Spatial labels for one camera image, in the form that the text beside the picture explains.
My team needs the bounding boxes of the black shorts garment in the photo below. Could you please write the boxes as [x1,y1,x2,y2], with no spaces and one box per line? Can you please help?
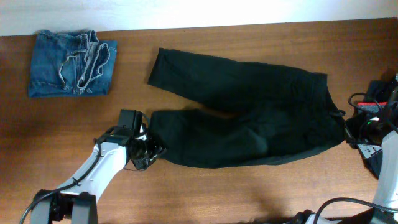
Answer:
[148,48,345,168]

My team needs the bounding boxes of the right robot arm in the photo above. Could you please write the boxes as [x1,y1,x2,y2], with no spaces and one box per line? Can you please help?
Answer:
[268,69,397,220]

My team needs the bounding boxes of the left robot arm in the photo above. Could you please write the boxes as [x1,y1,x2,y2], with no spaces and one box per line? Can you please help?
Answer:
[19,109,167,223]

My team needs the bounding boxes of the dark garment with red trim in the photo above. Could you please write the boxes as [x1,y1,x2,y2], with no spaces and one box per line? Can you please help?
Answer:
[356,74,398,178]

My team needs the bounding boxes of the folded blue denim jeans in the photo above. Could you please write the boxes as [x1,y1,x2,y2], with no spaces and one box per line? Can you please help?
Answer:
[28,30,118,98]

